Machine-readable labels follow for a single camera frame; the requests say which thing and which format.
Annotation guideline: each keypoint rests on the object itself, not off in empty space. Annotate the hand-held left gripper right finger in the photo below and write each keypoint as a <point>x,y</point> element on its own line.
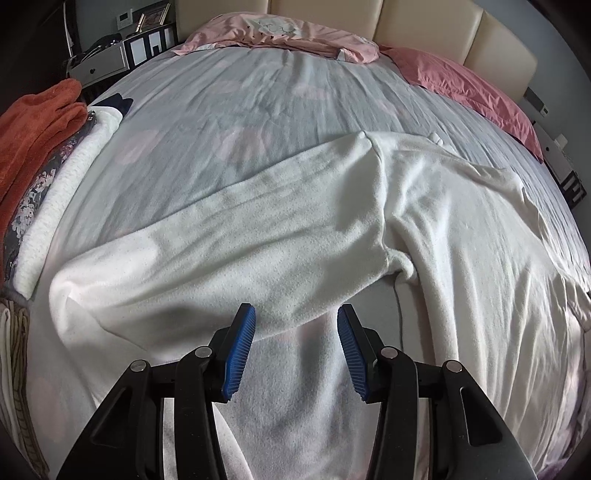
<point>353,355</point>

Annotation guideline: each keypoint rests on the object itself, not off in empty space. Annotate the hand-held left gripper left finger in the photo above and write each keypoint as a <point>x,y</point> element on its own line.
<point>238,355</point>

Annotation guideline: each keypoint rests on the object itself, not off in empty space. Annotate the white fleece garment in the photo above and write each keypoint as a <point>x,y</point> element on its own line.
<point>277,230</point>

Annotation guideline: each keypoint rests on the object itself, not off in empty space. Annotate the beige folded garment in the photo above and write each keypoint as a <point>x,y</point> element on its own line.
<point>11,350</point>

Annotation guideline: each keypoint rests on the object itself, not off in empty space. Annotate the white knit sweater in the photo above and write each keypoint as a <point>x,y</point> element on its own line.
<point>60,194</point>

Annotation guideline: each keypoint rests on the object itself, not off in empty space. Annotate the dark floral garment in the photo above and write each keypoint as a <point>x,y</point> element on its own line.
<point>32,194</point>

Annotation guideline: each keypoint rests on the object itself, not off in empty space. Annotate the navy garment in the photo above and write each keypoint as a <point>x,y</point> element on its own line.
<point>117,102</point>

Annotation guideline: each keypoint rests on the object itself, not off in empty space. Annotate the black and white nightstand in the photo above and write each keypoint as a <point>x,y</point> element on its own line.
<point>561,157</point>

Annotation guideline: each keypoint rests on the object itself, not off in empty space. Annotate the dark pink pillow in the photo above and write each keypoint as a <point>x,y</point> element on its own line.
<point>461,83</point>

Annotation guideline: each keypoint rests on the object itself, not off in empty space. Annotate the orange fleece garment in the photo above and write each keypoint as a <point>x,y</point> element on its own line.
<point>32,120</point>

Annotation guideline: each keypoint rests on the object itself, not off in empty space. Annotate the white drawer nightstand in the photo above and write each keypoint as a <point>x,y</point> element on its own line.
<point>101,64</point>

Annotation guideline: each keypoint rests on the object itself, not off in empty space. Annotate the light pink pillow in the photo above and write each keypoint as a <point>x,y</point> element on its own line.
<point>295,32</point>

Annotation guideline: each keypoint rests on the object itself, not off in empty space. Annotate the beige padded headboard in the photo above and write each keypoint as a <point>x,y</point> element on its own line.
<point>498,50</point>

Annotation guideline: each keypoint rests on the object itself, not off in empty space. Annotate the dark wall switch panel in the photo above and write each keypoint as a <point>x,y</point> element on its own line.
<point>535,98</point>

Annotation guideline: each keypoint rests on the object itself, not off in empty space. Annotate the gold picture frame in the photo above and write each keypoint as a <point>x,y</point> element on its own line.
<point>154,16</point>

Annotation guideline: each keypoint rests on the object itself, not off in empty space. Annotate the white wall thermostat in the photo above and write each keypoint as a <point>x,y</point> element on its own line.
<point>123,20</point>

